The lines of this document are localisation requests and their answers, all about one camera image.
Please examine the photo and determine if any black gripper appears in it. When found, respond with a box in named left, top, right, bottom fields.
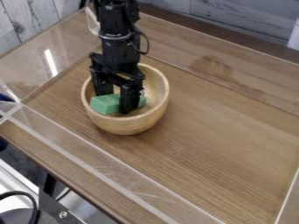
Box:
left=88, top=32, right=146, bottom=114

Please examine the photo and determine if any green rectangular block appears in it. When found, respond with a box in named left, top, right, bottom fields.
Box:
left=88, top=93, right=148, bottom=116

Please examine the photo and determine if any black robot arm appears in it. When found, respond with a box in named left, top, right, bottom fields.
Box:
left=88, top=0, right=148, bottom=114

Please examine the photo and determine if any brown wooden bowl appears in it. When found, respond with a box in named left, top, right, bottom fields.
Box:
left=80, top=63, right=171, bottom=136

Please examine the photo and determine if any black metal table leg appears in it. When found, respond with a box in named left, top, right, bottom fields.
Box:
left=43, top=174, right=58, bottom=197

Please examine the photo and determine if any clear acrylic corner bracket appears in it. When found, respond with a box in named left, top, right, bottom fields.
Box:
left=86, top=7, right=100, bottom=36

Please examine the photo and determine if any clear acrylic tray wall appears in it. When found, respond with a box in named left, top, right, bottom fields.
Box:
left=0, top=12, right=299, bottom=224

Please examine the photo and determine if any grey metal bracket with screw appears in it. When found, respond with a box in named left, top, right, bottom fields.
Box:
left=38, top=192, right=87, bottom=224

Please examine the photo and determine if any black cable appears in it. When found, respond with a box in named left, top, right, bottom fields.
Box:
left=0, top=190, right=43, bottom=224

